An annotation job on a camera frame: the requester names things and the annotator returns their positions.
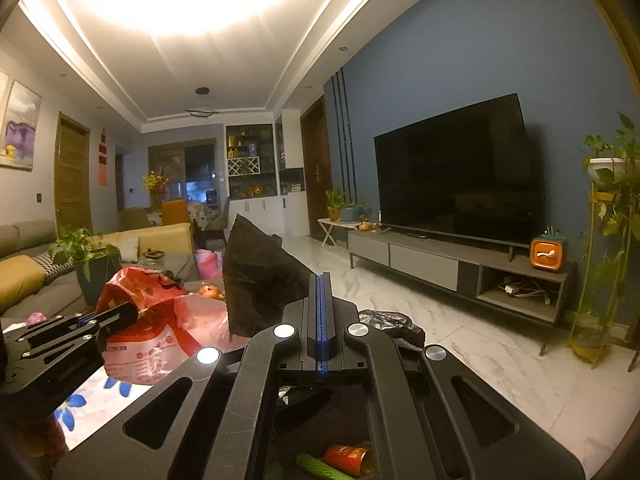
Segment grey dining chair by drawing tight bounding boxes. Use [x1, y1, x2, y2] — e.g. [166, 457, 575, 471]
[200, 196, 232, 246]

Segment red and white plastic bag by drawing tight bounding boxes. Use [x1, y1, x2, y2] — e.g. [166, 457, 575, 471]
[95, 267, 196, 386]

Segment light wooden door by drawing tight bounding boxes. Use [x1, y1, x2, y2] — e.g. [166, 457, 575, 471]
[54, 111, 93, 236]

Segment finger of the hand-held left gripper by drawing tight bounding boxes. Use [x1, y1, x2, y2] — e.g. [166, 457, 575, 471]
[75, 302, 138, 330]
[87, 317, 138, 343]

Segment white power strip with cables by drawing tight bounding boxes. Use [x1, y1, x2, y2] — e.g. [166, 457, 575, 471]
[500, 277, 551, 306]

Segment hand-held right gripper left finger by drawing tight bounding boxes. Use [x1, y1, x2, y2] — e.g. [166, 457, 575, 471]
[52, 272, 323, 480]

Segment yellow flower bouquet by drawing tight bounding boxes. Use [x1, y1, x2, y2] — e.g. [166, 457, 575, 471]
[142, 171, 168, 211]

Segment leafy plant in teal pot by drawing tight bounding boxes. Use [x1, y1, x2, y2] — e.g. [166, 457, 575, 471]
[48, 226, 123, 306]

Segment purple abstract painting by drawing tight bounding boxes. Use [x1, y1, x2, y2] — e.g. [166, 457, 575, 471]
[0, 80, 42, 170]

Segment blue floral blanket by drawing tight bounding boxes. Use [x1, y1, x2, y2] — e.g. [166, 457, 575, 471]
[52, 370, 156, 453]

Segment glass sliding door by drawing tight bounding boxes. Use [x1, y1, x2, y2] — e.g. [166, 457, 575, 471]
[148, 140, 217, 206]

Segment pink gift bag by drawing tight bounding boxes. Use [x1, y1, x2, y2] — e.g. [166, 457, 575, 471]
[194, 249, 223, 281]

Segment green cucumber piece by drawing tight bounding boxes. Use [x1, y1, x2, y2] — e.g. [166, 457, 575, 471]
[296, 452, 346, 480]

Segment trailing plant in white pot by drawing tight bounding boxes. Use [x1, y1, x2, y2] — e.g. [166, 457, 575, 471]
[567, 112, 640, 346]

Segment red wall hanging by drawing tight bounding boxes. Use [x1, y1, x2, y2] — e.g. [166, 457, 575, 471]
[97, 129, 110, 186]

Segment pink plastic bag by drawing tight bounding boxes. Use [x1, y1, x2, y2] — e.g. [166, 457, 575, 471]
[175, 294, 251, 356]

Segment white folding side table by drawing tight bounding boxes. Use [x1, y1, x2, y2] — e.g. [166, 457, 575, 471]
[318, 217, 361, 247]

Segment grey sofa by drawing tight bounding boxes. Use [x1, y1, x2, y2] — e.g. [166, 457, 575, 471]
[0, 219, 101, 318]

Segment black flat television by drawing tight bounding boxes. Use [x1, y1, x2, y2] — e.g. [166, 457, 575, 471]
[373, 92, 533, 251]

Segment matte black plastic bag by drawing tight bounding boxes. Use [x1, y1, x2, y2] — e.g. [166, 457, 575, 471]
[221, 214, 321, 338]

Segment yellow sofa seat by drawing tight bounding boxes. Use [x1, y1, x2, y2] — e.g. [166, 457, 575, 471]
[90, 222, 196, 266]

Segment dining table with patterned cloth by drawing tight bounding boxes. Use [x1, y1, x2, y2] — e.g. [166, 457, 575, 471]
[189, 202, 221, 231]

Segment white display cabinet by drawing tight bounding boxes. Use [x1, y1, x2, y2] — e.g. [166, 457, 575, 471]
[224, 109, 307, 238]

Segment orange dining chair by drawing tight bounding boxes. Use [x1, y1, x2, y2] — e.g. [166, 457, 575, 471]
[161, 199, 192, 226]

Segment yellow cushion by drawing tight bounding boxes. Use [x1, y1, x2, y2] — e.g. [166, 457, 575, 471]
[0, 255, 47, 313]

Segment glass coffee table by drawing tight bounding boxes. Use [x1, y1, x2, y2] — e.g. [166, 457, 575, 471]
[120, 255, 231, 301]

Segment houndstooth cushion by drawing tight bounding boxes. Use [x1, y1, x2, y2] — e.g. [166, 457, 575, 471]
[32, 252, 76, 286]

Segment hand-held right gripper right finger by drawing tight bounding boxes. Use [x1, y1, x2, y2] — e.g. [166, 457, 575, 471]
[320, 272, 586, 480]

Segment dark grey plastic bin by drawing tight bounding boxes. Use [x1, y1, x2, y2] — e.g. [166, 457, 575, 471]
[270, 382, 386, 480]

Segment grey television cabinet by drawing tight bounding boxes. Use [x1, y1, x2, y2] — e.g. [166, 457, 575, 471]
[346, 230, 576, 358]

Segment plant in orange pot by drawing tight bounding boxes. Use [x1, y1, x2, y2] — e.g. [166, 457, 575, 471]
[325, 189, 346, 221]

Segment shiny black plastic bag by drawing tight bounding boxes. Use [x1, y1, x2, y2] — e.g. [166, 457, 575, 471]
[357, 310, 426, 351]

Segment dark wooden door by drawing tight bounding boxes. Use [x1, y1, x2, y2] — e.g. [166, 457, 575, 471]
[300, 95, 333, 238]

